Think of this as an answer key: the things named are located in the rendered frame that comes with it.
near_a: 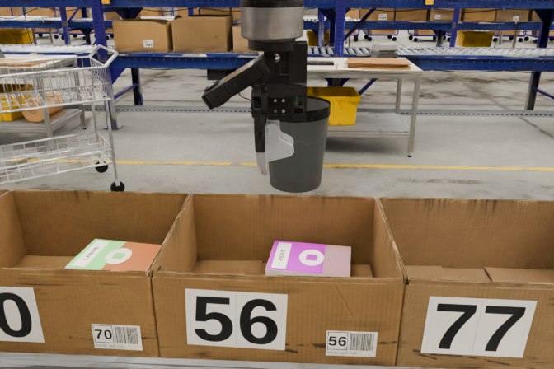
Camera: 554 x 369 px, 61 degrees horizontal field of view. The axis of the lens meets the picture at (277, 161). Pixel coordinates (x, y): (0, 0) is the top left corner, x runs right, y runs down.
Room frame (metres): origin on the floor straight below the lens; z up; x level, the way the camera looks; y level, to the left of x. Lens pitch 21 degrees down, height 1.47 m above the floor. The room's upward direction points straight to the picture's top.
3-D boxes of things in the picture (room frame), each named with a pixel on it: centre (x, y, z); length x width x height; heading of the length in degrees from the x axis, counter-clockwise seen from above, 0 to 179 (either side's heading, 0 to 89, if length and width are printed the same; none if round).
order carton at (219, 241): (0.74, -0.01, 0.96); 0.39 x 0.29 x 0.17; 87
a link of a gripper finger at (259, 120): (0.68, 0.03, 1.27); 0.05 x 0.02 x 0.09; 179
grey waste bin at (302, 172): (3.37, -0.14, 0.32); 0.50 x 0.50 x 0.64
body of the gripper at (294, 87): (0.70, 0.00, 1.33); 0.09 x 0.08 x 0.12; 89
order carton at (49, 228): (0.76, 0.39, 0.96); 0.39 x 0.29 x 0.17; 87
